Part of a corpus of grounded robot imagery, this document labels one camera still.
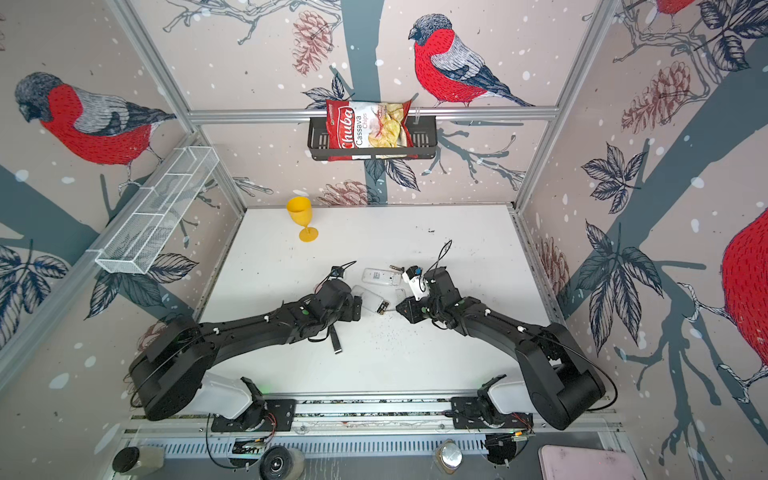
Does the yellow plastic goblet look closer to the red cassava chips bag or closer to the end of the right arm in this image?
the red cassava chips bag

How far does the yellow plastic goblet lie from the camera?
40.5 inches

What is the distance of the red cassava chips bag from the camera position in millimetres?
873

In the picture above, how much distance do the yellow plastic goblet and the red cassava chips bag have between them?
10.5 inches
